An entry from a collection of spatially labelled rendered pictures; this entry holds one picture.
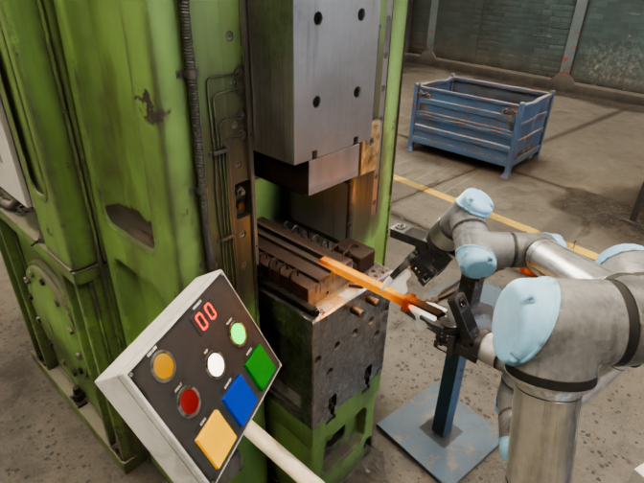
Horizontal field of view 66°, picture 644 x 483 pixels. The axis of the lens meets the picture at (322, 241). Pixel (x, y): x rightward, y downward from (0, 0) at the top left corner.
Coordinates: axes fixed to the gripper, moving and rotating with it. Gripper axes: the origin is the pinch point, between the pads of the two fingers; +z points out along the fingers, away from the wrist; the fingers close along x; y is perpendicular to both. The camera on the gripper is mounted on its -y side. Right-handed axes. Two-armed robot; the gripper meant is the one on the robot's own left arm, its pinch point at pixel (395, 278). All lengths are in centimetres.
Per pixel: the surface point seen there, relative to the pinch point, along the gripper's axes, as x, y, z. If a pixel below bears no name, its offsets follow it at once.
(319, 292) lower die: -7.4, -12.5, 20.0
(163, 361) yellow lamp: -66, -10, -8
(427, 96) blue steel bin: 356, -157, 142
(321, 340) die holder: -12.8, -1.7, 27.0
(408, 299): -0.9, 6.5, 0.7
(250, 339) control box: -43.1, -7.8, 4.1
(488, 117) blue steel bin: 358, -95, 116
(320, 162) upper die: -8.0, -32.4, -15.5
